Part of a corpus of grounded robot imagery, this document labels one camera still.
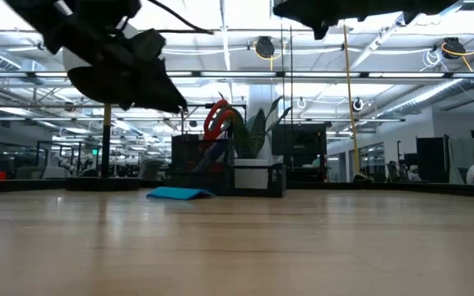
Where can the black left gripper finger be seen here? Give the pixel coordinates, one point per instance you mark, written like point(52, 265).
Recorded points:
point(163, 90)

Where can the blue Sharpie marker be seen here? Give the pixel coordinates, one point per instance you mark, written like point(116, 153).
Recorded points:
point(210, 158)

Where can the blue sticky notes pad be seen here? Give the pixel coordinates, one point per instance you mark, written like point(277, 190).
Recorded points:
point(179, 193)

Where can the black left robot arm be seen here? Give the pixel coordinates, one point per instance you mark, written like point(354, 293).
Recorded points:
point(56, 12)

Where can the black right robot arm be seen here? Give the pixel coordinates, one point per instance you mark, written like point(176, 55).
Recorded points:
point(405, 6)

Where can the grey office chair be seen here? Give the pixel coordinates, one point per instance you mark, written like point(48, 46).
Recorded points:
point(150, 168)

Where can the black mesh desk organizer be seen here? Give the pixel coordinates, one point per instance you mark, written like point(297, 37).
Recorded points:
point(204, 181)

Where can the white globe table lamp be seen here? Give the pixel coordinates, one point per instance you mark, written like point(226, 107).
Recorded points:
point(106, 144)

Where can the green plant in white pot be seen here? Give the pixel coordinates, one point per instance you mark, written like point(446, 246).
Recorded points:
point(257, 131)

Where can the dark cabinet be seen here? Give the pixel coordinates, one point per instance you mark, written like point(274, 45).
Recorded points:
point(432, 160)

